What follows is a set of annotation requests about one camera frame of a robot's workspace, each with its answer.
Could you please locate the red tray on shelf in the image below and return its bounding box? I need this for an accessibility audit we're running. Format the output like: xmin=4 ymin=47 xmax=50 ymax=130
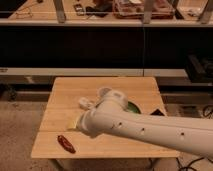
xmin=113 ymin=0 xmax=175 ymax=19

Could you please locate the wooden table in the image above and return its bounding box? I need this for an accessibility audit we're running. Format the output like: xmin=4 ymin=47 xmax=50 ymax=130
xmin=31 ymin=77 xmax=179 ymax=159

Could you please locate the black floor cable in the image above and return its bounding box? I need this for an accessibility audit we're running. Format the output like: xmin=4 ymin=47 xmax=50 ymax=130
xmin=175 ymin=156 xmax=213 ymax=171

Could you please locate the translucent plastic cup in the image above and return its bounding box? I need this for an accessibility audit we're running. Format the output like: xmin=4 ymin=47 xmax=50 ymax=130
xmin=97 ymin=87 xmax=111 ymax=98

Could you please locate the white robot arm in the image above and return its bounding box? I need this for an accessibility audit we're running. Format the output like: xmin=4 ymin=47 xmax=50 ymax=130
xmin=76 ymin=89 xmax=213 ymax=158

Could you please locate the green ceramic bowl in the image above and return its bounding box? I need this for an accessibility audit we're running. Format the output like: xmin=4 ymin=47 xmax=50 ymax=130
xmin=127 ymin=101 xmax=141 ymax=114

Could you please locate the metal shelf rack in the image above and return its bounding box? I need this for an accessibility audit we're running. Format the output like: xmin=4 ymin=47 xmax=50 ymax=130
xmin=0 ymin=0 xmax=213 ymax=27

